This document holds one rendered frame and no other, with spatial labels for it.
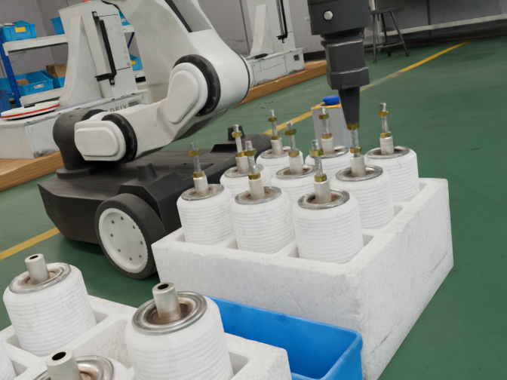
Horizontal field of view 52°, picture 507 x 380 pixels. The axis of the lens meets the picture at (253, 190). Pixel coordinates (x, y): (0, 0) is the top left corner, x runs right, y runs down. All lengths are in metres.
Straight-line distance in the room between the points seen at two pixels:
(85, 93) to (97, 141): 1.71
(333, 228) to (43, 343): 0.40
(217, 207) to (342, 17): 0.35
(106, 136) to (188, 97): 0.34
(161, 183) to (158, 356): 0.76
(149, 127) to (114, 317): 0.76
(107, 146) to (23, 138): 1.40
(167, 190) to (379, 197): 0.56
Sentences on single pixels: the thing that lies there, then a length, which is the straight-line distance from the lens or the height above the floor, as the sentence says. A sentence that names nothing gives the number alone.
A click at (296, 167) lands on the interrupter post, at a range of 0.90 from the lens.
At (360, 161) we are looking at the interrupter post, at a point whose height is 0.27.
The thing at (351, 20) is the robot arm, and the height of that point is 0.49.
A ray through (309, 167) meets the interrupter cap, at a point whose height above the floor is 0.25.
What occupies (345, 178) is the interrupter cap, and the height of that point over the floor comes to 0.25.
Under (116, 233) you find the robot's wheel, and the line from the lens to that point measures 1.26.
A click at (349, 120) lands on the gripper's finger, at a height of 0.34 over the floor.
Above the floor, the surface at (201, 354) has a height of 0.22.
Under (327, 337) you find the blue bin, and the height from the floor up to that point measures 0.10.
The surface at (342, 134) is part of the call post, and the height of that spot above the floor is 0.25.
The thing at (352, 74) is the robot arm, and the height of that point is 0.42.
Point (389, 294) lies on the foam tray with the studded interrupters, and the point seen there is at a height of 0.10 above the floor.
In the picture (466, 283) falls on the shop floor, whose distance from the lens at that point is 1.03.
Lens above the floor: 0.50
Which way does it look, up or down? 17 degrees down
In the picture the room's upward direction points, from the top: 11 degrees counter-clockwise
